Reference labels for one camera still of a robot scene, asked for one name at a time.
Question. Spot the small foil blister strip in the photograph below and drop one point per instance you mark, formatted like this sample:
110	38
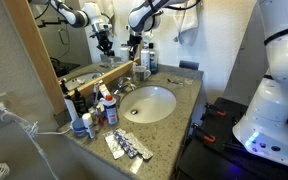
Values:
136	165

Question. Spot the blue mouthwash bottle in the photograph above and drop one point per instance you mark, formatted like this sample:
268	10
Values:
153	59

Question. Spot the wood framed mirror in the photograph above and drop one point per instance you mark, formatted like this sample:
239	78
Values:
46	42

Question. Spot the clear soap pump bottle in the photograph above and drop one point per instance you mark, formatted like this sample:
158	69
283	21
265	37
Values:
135	79

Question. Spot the white oval sink basin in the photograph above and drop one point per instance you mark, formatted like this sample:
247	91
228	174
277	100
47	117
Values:
148	104

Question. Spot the purple pill blister pack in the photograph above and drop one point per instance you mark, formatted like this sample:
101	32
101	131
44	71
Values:
130	150

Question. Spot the chrome sink faucet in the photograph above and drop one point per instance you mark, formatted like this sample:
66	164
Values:
123	84

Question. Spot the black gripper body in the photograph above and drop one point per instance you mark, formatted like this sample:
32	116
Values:
134	39

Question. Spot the black shaving razor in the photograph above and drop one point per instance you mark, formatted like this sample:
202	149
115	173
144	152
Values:
175	82

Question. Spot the clear plastic mouth guard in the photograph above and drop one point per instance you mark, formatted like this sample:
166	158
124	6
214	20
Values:
188	81

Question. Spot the dark glass dropper bottle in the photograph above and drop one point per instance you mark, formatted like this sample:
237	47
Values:
79	102

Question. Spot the long silver blister pack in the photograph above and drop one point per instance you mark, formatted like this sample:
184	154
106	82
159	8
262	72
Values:
135	143

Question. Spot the black clamp orange tip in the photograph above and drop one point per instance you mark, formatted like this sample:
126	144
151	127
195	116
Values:
212	110

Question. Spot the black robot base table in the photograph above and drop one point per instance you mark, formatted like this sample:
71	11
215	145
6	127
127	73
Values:
226	158

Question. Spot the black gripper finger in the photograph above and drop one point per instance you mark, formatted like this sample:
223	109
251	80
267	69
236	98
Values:
138	49
131	53

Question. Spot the white electric toothbrush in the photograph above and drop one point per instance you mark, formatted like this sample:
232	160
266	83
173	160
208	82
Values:
68	101

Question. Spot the blue round jar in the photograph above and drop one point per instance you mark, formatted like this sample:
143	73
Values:
78	127

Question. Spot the silver pill blister pack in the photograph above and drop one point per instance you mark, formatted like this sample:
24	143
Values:
113	145

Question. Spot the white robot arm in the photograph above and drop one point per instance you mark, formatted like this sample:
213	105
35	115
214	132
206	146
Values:
263	129

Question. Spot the white toothpaste tube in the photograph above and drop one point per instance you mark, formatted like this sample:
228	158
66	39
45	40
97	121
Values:
100	90

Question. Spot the white spray can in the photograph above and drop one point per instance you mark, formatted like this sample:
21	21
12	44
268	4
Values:
145	57

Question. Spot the orange cap shaving cream can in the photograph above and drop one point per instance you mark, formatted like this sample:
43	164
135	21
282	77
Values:
111	110

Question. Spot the white hanging towel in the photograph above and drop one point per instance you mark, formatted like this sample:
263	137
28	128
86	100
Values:
186	22

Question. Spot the black wall outlet plate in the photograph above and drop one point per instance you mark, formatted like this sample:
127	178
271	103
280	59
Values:
189	65

